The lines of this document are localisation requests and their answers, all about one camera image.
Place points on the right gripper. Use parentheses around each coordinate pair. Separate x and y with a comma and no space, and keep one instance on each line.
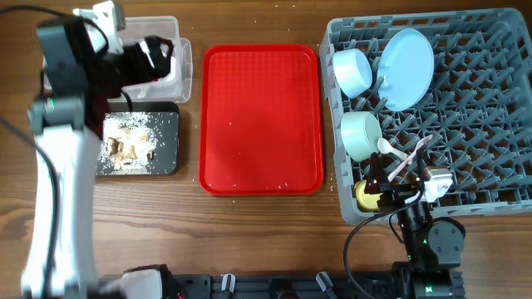
(396,193)

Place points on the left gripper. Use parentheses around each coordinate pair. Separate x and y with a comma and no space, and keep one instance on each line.
(134,52)

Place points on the white plastic spoon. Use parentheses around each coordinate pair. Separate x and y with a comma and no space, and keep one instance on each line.
(385,147)

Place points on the yellow plastic cup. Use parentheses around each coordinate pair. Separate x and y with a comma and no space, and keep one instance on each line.
(366,202)

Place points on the mint green bowl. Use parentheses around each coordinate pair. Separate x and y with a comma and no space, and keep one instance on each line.
(360,132)

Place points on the rice and food scraps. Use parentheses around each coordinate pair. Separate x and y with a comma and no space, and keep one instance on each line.
(128,146)

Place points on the light blue plate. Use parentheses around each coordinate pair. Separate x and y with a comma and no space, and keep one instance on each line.
(407,67)

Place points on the light blue bowl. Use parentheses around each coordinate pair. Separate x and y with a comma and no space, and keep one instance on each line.
(352,71)

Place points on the white plastic fork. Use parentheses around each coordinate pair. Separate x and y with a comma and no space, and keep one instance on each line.
(409,158)

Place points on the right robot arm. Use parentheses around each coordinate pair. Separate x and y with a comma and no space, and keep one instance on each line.
(433,245)

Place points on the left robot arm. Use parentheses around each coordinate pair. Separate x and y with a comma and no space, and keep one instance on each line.
(67,129)

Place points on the clear plastic waste bin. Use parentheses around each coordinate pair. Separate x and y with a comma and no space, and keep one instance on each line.
(178,62)

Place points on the black food waste tray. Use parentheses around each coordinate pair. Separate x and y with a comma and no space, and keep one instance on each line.
(167,122)

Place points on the grey dishwasher rack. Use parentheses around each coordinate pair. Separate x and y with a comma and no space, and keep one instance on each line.
(476,114)

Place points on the red serving tray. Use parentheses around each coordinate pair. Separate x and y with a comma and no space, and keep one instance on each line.
(260,121)

